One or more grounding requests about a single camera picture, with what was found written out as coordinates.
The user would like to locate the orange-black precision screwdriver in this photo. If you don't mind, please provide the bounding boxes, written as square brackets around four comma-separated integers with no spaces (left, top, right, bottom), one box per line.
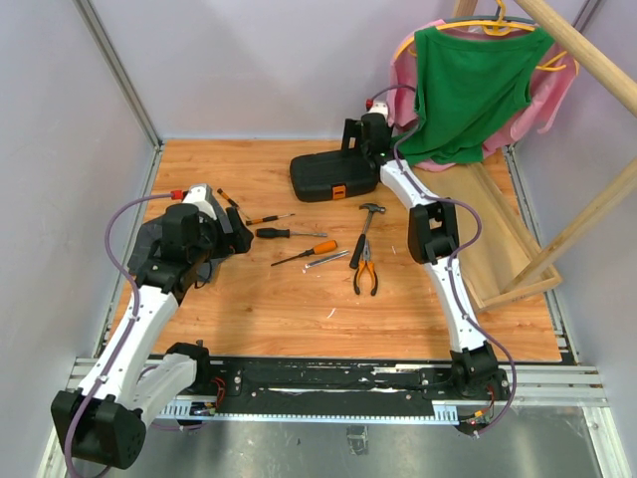
[246,213,296,226]

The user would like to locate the aluminium frame rail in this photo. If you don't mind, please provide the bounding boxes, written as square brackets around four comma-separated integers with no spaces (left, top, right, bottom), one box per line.
[72,0,165,150]

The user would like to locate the wooden tray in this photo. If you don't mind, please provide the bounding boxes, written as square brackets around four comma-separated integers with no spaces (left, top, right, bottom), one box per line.
[417,155,562,313]

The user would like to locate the orange-black pliers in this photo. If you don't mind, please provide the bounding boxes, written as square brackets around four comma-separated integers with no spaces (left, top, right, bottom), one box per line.
[352,236,380,298]

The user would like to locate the claw hammer black handle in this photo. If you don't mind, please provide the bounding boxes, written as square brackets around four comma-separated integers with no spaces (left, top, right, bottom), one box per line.
[349,203,386,270]

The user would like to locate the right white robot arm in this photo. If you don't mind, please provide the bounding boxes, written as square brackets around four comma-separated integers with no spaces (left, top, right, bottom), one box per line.
[341,99,517,399]

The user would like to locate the small brown-handled screwdriver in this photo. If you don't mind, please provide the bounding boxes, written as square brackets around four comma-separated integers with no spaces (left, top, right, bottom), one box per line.
[216,188,251,221]

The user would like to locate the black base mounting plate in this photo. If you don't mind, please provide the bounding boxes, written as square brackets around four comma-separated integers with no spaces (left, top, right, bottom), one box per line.
[153,354,514,419]

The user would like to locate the grey checked cloth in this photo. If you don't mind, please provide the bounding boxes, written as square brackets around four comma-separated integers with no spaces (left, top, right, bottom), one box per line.
[126,198,233,288]

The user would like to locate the green sleeveless shirt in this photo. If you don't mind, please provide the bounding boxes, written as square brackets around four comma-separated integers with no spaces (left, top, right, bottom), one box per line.
[397,27,553,166]

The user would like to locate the yellow clothes hanger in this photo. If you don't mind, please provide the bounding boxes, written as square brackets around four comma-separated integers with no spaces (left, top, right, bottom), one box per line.
[395,0,571,74]

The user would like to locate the silver metal file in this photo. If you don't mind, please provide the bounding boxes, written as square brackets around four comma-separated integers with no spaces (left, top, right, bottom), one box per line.
[304,250,349,269]

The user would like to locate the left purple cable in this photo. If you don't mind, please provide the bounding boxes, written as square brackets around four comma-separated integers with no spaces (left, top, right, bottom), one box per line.
[63,188,183,478]

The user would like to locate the black-handled screwdriver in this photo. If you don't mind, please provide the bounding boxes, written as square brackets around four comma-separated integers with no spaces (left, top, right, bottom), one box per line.
[256,228,327,239]

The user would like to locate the orange-handled screwdriver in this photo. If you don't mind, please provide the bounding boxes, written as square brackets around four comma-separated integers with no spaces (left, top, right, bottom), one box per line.
[272,240,337,267]

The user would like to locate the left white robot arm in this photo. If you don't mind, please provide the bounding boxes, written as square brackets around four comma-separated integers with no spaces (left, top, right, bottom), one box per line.
[51,183,254,477]

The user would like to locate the black plastic tool case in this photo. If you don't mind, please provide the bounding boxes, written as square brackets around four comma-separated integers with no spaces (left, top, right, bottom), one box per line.
[290,150,378,203]

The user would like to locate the pink shirt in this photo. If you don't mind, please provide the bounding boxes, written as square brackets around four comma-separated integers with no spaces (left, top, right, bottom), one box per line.
[387,20,579,170]

